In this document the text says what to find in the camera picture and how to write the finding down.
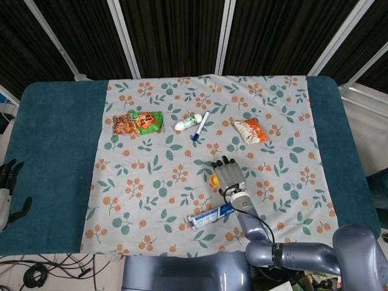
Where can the teal table cover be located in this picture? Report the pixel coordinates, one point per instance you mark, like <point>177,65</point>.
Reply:
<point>57,151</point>

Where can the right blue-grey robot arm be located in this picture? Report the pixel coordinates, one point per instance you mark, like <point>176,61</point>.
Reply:
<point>291,254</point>

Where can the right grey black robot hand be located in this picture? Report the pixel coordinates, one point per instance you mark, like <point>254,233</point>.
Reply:
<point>230,175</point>

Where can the blue-grey robot torso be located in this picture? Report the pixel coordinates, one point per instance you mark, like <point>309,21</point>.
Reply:
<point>182,272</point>

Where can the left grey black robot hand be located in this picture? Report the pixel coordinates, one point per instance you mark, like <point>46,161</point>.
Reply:
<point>4,206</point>

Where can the green orange snack bag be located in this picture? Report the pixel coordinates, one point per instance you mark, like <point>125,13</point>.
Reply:
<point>138,122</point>

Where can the white marker blue cap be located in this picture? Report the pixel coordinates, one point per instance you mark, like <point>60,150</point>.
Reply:
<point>201,125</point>

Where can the white orange snack bag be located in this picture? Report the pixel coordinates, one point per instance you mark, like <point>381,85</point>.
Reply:
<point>250,131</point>

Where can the blue white toothpaste tube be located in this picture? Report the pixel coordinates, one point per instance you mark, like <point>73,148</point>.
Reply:
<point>209,216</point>

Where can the small white green tube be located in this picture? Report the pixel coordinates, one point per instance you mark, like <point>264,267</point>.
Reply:
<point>188,122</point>

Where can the floral white tablecloth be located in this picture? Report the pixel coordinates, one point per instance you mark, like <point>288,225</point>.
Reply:
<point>182,169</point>

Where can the small yellow orange object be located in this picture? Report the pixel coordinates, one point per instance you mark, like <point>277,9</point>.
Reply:
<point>212,179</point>

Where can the white partition frame post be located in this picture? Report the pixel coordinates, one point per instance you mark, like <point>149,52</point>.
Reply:
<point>339,38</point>
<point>363,68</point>
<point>54,39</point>
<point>124,39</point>
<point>225,33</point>

